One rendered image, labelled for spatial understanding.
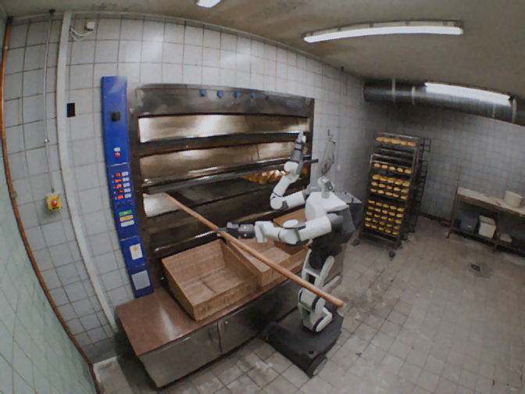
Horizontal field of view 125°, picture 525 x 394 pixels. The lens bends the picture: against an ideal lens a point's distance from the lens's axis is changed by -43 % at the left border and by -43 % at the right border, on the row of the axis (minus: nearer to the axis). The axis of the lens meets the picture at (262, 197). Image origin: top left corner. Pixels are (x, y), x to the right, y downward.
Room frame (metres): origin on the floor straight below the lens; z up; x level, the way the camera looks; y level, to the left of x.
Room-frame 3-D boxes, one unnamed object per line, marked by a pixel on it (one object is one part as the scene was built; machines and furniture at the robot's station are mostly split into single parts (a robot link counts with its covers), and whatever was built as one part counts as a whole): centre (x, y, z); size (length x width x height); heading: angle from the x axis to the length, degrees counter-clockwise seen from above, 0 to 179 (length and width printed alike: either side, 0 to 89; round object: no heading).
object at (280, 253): (1.86, -0.05, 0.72); 0.56 x 0.49 x 0.28; 134
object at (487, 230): (2.95, -4.42, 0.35); 0.50 x 0.36 x 0.24; 135
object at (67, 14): (1.07, 1.16, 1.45); 0.05 x 0.02 x 2.30; 133
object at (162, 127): (2.04, 0.16, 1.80); 1.79 x 0.11 x 0.19; 133
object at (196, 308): (1.44, 0.39, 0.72); 0.56 x 0.49 x 0.28; 134
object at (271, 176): (2.75, 0.04, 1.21); 0.61 x 0.48 x 0.06; 43
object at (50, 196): (0.97, 1.21, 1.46); 0.10 x 0.07 x 0.10; 133
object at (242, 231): (1.27, 0.14, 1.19); 0.12 x 0.10 x 0.13; 98
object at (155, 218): (2.05, 0.17, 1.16); 1.80 x 0.06 x 0.04; 133
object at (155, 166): (2.04, 0.16, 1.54); 1.79 x 0.11 x 0.19; 133
